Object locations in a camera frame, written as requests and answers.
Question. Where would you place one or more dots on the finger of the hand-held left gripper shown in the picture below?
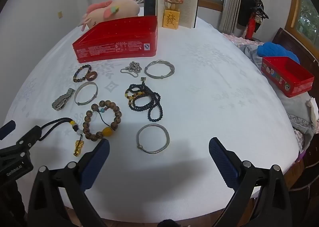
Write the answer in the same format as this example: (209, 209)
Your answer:
(6, 129)
(28, 138)

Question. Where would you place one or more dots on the blue knit cloth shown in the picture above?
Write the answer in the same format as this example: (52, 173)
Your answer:
(274, 50)

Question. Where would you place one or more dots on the dark wooden headboard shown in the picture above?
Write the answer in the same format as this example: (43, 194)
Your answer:
(286, 40)

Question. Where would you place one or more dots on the dark coat rack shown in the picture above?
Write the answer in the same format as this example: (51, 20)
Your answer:
(251, 10)

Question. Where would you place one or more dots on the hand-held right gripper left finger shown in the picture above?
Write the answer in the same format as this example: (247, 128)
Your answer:
(97, 162)

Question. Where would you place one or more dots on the silver metal watch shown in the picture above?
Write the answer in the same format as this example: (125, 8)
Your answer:
(62, 102)

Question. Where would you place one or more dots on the long red tin box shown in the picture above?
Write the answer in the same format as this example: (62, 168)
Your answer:
(117, 42)

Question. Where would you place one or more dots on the floral bedding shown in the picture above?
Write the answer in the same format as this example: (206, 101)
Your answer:
(294, 110)

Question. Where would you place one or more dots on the plain silver bangle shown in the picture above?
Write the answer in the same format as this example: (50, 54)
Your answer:
(86, 83)

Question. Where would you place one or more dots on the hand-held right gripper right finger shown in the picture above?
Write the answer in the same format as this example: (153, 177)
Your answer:
(221, 162)

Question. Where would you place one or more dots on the beige curtain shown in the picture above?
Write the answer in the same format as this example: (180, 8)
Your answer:
(233, 5)

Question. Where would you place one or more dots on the narrow wooden-framed window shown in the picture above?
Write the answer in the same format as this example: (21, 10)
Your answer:
(309, 17)

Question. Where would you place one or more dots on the small red printed box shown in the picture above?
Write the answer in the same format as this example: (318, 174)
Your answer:
(294, 87)

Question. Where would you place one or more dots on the red hanging cloth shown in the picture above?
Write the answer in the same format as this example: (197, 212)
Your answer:
(251, 29)

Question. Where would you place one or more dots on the mouse figurine on yellow block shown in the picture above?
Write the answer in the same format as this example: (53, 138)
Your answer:
(170, 19)

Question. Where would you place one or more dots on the silver bangle with ball clasp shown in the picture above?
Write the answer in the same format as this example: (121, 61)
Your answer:
(168, 139)

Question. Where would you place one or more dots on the dark wooden chair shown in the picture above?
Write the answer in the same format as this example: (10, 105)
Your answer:
(309, 167)

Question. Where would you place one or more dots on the white patterned tablecloth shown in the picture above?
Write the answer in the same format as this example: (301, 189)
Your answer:
(211, 80)

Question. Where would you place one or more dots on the white soft item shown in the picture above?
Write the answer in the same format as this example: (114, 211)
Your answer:
(313, 111)

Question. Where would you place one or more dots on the pink plush toy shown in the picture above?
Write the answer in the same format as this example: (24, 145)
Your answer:
(112, 10)

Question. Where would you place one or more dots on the twisted silver bangle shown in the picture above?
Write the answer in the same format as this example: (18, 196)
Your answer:
(162, 61)

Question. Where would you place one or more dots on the yellow wall sticker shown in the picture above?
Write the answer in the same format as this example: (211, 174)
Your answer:
(60, 15)

